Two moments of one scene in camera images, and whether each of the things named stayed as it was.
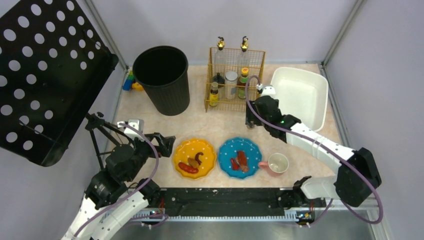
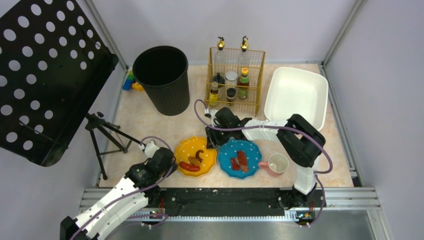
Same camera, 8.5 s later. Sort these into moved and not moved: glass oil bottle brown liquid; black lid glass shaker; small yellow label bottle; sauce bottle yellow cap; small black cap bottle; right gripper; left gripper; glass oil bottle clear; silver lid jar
Moved: small black cap bottle; right gripper; left gripper
Not moved: silver lid jar; sauce bottle yellow cap; glass oil bottle brown liquid; glass oil bottle clear; small yellow label bottle; black lid glass shaker
